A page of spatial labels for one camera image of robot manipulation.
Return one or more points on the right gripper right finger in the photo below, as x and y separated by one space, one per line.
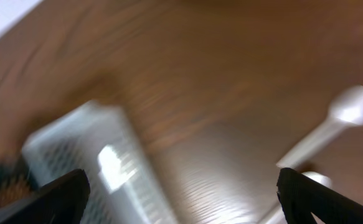
302 199

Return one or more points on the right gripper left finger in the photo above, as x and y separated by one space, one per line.
61 201

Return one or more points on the clear white plastic basket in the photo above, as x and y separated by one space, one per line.
100 140

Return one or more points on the black plastic basket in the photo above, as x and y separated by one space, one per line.
16 181

